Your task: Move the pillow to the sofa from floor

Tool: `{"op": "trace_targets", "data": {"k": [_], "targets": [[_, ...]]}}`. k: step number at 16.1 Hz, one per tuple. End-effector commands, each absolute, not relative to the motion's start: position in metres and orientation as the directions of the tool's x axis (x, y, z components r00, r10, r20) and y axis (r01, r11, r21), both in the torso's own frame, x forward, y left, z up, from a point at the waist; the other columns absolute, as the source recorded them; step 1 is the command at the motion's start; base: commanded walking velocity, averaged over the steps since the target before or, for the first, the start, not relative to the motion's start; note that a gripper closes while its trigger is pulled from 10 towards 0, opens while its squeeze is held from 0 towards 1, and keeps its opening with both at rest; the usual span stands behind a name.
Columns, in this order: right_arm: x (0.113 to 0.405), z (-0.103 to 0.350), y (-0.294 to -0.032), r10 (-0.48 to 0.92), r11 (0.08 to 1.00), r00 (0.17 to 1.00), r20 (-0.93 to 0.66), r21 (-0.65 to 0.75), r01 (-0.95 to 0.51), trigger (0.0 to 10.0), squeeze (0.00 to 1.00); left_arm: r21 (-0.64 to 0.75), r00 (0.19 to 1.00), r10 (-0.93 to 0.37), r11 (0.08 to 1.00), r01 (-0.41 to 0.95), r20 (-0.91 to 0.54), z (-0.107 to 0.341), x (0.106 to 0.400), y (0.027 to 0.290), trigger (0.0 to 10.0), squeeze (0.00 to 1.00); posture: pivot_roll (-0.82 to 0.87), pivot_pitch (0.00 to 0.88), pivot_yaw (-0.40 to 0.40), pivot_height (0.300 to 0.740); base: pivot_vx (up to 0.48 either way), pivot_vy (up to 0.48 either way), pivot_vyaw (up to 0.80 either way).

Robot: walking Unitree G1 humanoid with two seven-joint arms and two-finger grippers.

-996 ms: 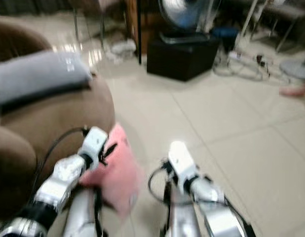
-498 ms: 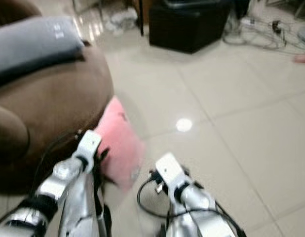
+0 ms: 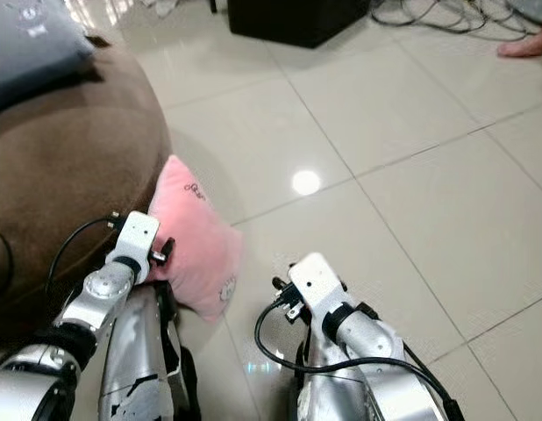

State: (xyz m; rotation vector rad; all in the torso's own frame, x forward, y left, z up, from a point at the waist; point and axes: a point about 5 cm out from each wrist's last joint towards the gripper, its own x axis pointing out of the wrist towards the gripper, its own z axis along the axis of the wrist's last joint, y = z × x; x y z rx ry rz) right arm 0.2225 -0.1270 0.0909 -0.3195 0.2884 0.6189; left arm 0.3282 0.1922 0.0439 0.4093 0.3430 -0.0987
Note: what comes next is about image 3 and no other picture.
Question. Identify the bare person foot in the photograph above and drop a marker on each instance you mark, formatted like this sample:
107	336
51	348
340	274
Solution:
525	46

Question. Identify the silver right robot leg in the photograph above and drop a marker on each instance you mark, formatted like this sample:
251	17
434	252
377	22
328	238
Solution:
324	386

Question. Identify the white patterned cloth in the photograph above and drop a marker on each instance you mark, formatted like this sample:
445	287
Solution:
174	6

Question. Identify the silver left robot leg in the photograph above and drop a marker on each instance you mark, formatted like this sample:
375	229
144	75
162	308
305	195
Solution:
139	360

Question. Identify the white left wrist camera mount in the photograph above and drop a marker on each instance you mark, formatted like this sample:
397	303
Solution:
138	235

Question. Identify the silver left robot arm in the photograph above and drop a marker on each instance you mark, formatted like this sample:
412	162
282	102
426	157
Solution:
100	294

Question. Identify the pink plush pillow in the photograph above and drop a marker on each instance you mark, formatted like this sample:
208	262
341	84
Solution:
196	232

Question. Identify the silver robot leg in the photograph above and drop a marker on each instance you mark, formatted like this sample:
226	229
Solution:
324	386
139	360

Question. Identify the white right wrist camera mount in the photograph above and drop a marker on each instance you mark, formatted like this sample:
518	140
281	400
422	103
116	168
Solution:
315	281

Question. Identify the black box cabinet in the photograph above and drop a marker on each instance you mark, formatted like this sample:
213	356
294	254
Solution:
293	19

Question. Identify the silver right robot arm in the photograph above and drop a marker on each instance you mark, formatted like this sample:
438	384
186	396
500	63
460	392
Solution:
372	338

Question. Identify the brown round sofa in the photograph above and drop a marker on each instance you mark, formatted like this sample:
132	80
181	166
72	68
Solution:
78	167

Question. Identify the grey pillow with print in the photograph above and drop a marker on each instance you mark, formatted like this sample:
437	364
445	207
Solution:
30	44

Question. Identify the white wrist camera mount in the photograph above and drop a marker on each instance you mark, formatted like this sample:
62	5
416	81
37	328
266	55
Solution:
138	235
315	281

